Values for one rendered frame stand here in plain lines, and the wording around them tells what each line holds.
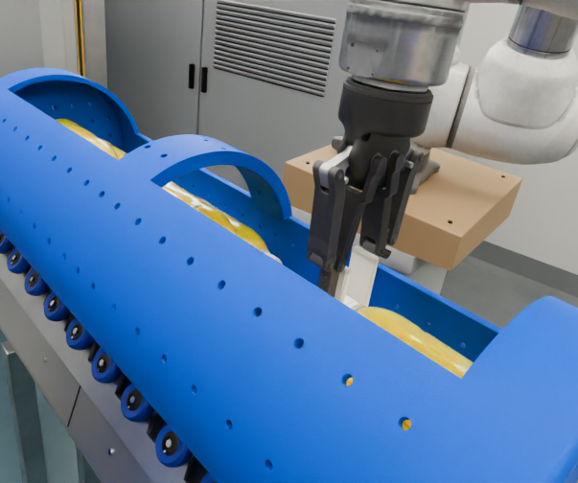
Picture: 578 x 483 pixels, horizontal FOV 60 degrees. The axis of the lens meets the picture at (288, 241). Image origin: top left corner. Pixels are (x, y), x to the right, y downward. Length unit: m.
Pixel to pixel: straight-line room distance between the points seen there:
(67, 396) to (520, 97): 0.83
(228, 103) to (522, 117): 1.80
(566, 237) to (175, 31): 2.42
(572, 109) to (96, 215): 0.77
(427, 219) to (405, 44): 0.55
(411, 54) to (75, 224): 0.36
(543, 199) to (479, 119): 2.31
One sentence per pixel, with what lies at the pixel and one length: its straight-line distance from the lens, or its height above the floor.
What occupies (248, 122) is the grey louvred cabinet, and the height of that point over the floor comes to 0.81.
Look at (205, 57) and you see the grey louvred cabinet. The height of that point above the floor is 1.05.
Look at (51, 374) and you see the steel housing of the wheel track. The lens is 0.80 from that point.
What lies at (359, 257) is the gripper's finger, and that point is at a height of 1.17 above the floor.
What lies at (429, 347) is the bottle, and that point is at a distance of 0.47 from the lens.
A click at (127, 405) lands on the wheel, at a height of 0.96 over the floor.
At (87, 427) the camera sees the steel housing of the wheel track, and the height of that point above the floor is 0.87.
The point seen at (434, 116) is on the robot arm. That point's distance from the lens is 0.96.
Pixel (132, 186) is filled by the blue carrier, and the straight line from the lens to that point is 0.52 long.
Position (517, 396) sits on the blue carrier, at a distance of 0.31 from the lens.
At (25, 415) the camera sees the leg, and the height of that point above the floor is 0.44.
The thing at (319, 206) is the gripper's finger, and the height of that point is 1.24.
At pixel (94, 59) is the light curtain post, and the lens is 1.56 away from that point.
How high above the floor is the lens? 1.40
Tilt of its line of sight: 26 degrees down
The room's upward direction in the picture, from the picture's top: 8 degrees clockwise
